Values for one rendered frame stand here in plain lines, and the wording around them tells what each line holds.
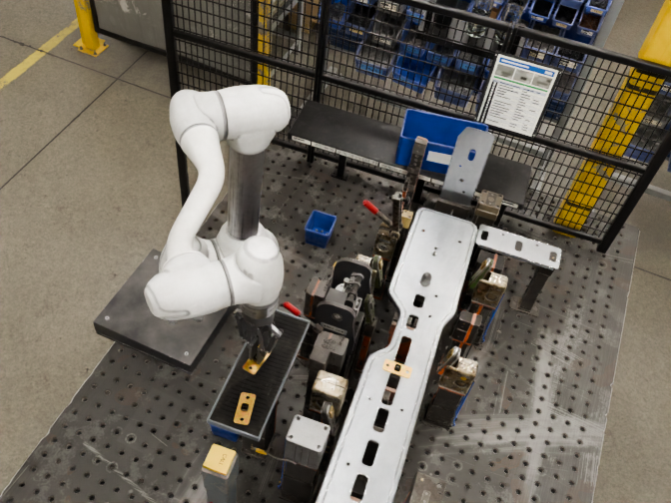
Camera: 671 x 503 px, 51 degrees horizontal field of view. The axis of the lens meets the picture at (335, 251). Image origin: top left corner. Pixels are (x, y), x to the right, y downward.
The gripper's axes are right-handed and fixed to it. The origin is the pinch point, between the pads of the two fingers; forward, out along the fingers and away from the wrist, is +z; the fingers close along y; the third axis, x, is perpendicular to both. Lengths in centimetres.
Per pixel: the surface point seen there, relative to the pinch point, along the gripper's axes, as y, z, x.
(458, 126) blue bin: 6, 10, 124
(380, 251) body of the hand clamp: 5, 26, 69
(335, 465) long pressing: 28.8, 23.1, -6.2
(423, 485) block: 51, 21, 0
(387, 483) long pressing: 42.9, 23.4, -3.0
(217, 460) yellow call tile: 6.2, 7.5, -26.3
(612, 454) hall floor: 118, 123, 103
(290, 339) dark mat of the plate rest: 3.1, 7.4, 11.4
